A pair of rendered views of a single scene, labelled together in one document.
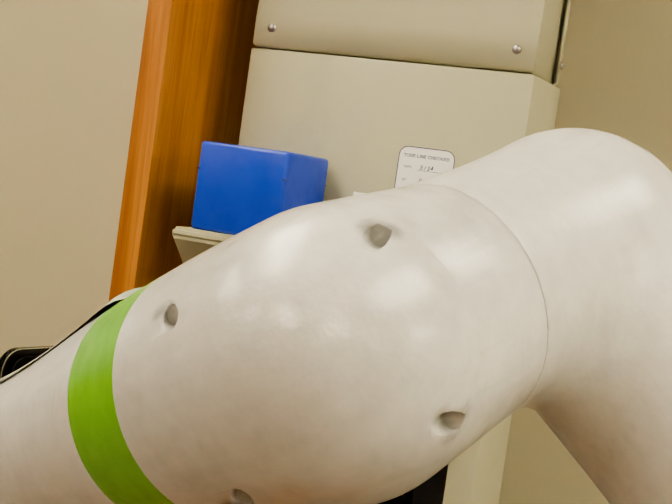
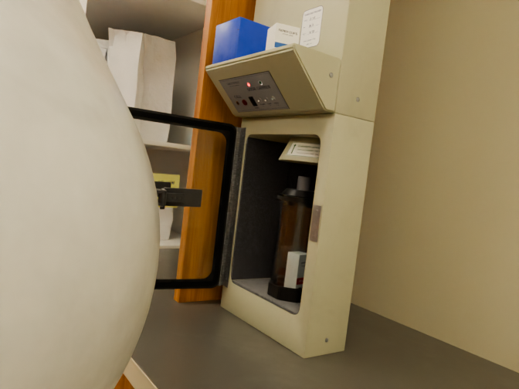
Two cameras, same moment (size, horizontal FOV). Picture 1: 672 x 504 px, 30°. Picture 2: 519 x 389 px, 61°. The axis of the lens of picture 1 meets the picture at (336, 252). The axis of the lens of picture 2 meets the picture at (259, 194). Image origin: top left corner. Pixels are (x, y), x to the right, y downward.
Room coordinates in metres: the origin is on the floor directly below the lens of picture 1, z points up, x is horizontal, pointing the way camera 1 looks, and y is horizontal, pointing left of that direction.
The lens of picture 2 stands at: (0.47, -0.50, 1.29)
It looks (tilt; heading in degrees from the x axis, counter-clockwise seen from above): 3 degrees down; 31
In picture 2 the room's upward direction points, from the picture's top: 7 degrees clockwise
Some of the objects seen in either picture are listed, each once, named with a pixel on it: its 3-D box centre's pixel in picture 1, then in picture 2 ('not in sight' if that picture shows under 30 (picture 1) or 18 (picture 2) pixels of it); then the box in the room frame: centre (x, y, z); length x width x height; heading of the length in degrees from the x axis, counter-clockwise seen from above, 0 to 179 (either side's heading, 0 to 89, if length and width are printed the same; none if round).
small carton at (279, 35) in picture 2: not in sight; (282, 44); (1.24, -0.04, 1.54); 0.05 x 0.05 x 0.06; 50
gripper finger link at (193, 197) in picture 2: not in sight; (181, 197); (1.05, 0.00, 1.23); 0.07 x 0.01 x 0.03; 156
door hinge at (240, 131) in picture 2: not in sight; (231, 208); (1.37, 0.11, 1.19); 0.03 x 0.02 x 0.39; 67
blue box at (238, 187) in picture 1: (261, 193); (244, 47); (1.30, 0.09, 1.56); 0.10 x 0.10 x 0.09; 67
